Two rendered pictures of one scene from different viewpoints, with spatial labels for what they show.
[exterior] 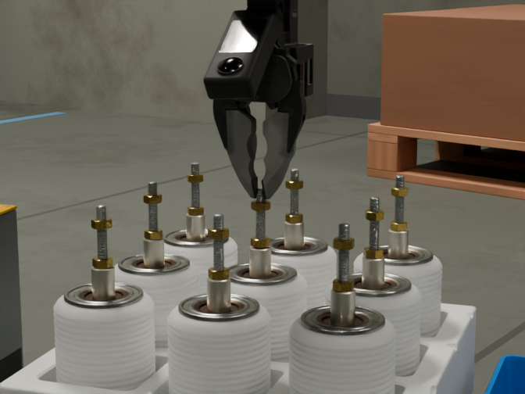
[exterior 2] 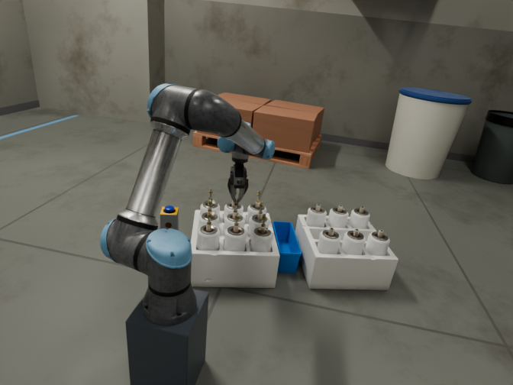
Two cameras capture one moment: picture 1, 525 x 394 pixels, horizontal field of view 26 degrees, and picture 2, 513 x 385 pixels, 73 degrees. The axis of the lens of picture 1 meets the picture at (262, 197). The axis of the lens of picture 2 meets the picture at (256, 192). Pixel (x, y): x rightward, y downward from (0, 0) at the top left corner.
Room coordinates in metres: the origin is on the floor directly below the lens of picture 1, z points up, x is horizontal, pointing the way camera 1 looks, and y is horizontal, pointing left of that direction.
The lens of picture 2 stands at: (-0.19, 0.56, 1.04)
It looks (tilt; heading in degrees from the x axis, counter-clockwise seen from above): 25 degrees down; 333
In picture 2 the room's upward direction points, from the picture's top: 6 degrees clockwise
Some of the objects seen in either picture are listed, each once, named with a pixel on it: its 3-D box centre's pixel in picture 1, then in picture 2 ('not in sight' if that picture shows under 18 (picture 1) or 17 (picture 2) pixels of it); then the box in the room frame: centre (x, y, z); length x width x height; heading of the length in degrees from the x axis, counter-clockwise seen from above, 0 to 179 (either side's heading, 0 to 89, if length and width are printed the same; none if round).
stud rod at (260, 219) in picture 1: (260, 225); not in sight; (1.12, 0.00, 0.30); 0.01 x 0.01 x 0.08
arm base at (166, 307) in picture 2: not in sight; (169, 292); (0.59, 0.41, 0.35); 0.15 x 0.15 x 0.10
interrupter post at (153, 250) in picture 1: (153, 252); not in sight; (1.16, 0.11, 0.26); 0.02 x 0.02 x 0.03
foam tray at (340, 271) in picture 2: not in sight; (340, 250); (0.94, -0.52, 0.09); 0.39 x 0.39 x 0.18; 71
